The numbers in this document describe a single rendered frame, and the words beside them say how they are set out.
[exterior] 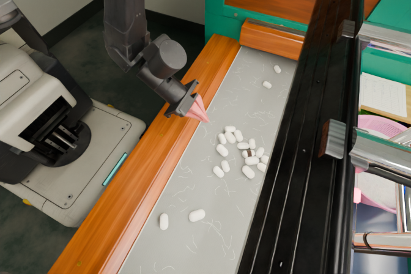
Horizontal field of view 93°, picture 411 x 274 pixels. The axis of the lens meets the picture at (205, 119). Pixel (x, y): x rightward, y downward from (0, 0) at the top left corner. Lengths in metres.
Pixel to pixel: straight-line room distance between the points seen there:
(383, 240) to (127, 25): 0.50
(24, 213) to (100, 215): 1.12
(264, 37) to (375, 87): 0.38
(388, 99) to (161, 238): 0.74
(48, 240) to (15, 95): 0.94
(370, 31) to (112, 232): 0.54
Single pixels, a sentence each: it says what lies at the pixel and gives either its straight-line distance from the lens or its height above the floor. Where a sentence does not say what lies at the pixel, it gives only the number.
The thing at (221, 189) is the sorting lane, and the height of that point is 0.74.
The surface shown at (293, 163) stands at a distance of 0.19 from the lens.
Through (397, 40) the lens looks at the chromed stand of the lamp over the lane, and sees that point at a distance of 0.29.
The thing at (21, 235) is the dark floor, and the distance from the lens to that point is 1.60.
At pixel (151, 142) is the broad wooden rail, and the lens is 0.55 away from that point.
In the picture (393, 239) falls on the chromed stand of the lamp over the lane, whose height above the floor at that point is 0.95.
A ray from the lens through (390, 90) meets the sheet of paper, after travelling 0.83.
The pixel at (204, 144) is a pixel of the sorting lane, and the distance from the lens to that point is 0.55.
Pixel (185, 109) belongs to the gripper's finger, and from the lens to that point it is 0.43.
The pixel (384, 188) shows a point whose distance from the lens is 0.69.
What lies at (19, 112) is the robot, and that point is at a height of 0.79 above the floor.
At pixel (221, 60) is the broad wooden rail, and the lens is 0.72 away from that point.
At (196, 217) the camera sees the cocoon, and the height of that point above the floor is 0.76.
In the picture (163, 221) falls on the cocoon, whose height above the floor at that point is 0.76.
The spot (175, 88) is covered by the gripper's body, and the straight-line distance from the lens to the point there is 0.44.
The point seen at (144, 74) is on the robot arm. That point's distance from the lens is 0.44.
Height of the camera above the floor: 1.24
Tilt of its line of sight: 59 degrees down
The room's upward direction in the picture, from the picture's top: straight up
